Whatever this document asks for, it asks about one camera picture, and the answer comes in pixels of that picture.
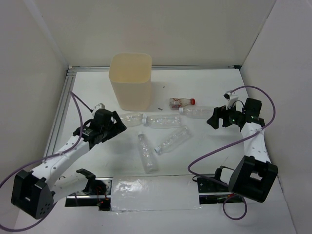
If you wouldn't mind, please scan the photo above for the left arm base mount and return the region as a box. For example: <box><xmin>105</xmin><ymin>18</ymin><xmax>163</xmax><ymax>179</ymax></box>
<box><xmin>65</xmin><ymin>169</ymin><xmax>112</xmax><ymax>212</ymax></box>

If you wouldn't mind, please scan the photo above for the clear bottle diagonal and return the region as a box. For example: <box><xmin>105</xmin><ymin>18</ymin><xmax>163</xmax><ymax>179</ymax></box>
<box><xmin>154</xmin><ymin>125</ymin><xmax>192</xmax><ymax>155</ymax></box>

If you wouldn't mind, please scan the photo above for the clear bottle white cap centre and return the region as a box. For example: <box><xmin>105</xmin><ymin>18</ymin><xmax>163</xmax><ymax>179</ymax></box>
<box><xmin>142</xmin><ymin>114</ymin><xmax>182</xmax><ymax>129</ymax></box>

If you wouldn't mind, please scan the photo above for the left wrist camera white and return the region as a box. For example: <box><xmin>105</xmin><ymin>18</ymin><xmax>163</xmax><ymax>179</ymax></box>
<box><xmin>92</xmin><ymin>103</ymin><xmax>105</xmax><ymax>113</ymax></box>

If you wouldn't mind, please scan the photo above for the clear bottle white cap right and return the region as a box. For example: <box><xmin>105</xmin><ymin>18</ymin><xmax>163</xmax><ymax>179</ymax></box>
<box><xmin>179</xmin><ymin>106</ymin><xmax>214</xmax><ymax>120</ymax></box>

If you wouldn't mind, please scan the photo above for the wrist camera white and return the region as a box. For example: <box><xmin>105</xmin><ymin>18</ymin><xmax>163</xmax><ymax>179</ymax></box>
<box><xmin>223</xmin><ymin>91</ymin><xmax>238</xmax><ymax>109</ymax></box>
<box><xmin>92</xmin><ymin>103</ymin><xmax>105</xmax><ymax>113</ymax></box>

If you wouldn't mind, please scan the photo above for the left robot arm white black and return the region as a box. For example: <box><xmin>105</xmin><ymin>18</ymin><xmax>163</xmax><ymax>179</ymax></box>
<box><xmin>11</xmin><ymin>109</ymin><xmax>126</xmax><ymax>219</ymax></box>

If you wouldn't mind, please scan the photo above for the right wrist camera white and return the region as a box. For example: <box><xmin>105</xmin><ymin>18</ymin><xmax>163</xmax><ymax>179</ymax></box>
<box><xmin>223</xmin><ymin>91</ymin><xmax>238</xmax><ymax>109</ymax></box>

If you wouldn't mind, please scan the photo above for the beige plastic bin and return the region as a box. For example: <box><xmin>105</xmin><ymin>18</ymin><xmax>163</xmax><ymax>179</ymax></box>
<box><xmin>109</xmin><ymin>53</ymin><xmax>152</xmax><ymax>111</ymax></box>

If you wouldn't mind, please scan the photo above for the aluminium frame rail back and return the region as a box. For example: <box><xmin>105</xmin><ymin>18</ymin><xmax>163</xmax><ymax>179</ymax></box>
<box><xmin>68</xmin><ymin>65</ymin><xmax>242</xmax><ymax>73</ymax></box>

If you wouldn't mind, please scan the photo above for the aluminium frame rail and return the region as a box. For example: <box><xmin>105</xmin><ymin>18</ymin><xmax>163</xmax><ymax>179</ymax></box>
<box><xmin>68</xmin><ymin>65</ymin><xmax>242</xmax><ymax>73</ymax></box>
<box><xmin>43</xmin><ymin>69</ymin><xmax>76</xmax><ymax>157</ymax></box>

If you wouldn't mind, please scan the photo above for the clear bottle white cap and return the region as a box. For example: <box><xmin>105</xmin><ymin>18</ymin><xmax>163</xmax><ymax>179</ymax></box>
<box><xmin>179</xmin><ymin>106</ymin><xmax>214</xmax><ymax>120</ymax></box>
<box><xmin>142</xmin><ymin>114</ymin><xmax>182</xmax><ymax>129</ymax></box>

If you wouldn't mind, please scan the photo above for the aluminium frame rail left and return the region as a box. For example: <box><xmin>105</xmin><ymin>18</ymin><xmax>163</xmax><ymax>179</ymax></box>
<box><xmin>43</xmin><ymin>69</ymin><xmax>76</xmax><ymax>157</ymax></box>

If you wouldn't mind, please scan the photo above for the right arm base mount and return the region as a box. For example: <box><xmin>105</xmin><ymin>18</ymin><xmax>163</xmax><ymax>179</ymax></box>
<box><xmin>192</xmin><ymin>166</ymin><xmax>234</xmax><ymax>205</ymax></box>

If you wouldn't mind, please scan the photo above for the small bottle red cap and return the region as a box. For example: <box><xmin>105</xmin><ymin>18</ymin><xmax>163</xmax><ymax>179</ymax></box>
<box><xmin>169</xmin><ymin>98</ymin><xmax>195</xmax><ymax>110</ymax></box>

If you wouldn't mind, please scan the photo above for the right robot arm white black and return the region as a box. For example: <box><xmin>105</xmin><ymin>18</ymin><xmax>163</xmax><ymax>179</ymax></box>
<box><xmin>207</xmin><ymin>94</ymin><xmax>278</xmax><ymax>203</ymax></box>

